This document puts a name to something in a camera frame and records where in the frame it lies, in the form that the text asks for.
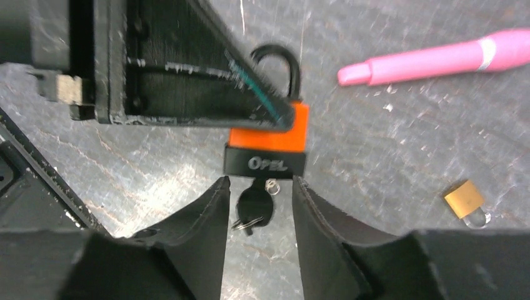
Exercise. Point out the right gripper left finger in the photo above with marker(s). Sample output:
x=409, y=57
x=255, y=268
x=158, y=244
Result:
x=180, y=257

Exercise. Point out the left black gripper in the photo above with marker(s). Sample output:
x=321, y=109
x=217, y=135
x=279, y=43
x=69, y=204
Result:
x=83, y=40

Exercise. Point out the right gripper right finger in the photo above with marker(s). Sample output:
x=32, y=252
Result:
x=340, y=257

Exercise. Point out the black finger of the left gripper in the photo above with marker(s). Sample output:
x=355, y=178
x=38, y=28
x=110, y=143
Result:
x=185, y=68

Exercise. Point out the black-head key bunch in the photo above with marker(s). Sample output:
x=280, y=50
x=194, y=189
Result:
x=255, y=206

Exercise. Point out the orange black padlock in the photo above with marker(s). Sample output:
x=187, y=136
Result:
x=266, y=155

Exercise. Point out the small brass padlock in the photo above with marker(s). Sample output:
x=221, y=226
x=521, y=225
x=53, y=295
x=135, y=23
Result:
x=466, y=202

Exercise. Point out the pink cylindrical wand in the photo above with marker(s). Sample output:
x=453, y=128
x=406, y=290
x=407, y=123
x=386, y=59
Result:
x=496, y=52

